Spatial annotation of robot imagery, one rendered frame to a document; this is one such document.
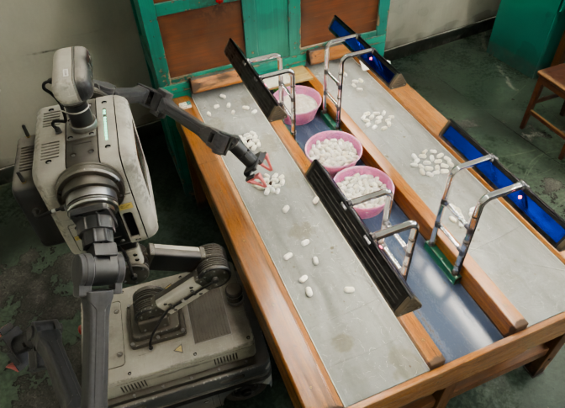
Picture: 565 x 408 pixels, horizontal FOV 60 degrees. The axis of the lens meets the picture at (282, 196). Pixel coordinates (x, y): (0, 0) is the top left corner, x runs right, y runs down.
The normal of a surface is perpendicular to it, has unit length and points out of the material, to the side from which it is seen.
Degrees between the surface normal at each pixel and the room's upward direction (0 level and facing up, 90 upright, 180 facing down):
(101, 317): 56
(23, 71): 90
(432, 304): 0
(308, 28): 90
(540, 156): 0
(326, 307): 0
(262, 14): 90
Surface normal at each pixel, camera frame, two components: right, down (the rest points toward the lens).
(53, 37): 0.46, 0.62
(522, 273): -0.04, -0.70
